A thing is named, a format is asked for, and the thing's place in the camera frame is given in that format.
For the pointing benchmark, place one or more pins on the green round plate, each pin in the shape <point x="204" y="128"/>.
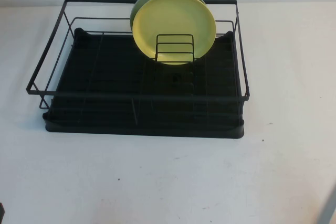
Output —
<point x="141" y="1"/>

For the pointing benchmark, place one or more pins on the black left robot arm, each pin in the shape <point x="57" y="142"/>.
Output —
<point x="1" y="214"/>

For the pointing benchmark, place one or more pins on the black plastic drain tray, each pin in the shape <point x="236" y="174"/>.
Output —
<point x="115" y="72"/>

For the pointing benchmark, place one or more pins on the yellow round plate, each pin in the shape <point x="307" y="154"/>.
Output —
<point x="173" y="16"/>

